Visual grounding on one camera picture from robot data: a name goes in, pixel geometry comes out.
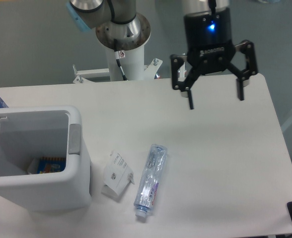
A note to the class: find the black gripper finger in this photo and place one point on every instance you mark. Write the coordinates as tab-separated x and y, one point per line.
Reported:
246	48
196	71

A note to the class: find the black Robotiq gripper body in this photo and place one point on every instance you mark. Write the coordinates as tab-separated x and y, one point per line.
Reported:
208	39

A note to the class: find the white push-button trash can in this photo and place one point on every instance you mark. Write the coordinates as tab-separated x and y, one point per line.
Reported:
30	133

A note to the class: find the crushed clear plastic bottle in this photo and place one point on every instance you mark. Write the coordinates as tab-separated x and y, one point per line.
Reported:
150	179

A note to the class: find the white crumpled paper packet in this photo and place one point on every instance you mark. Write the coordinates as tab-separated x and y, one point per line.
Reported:
117	175

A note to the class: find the colourful snack packet in bin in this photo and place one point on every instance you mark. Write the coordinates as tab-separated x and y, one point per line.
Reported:
51	165

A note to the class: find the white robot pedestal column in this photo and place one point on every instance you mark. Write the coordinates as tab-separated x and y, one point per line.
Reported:
132	64

